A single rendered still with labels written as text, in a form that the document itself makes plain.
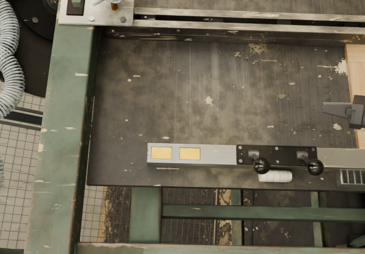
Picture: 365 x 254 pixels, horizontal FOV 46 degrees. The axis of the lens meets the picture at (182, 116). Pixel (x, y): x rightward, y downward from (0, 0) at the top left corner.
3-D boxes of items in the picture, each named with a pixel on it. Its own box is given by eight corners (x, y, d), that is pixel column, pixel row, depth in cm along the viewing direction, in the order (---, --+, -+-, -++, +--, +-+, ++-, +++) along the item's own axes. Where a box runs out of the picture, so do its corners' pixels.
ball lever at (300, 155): (307, 161, 108) (325, 178, 95) (291, 161, 108) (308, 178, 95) (308, 147, 108) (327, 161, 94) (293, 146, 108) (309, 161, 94)
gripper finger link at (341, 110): (322, 100, 96) (352, 103, 94) (321, 114, 97) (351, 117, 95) (322, 101, 95) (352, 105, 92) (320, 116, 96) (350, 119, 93)
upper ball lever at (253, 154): (259, 160, 108) (271, 177, 95) (244, 160, 108) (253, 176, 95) (260, 146, 107) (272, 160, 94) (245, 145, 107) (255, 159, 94)
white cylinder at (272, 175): (258, 183, 109) (289, 183, 109) (260, 180, 106) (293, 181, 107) (257, 171, 110) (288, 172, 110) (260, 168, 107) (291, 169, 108)
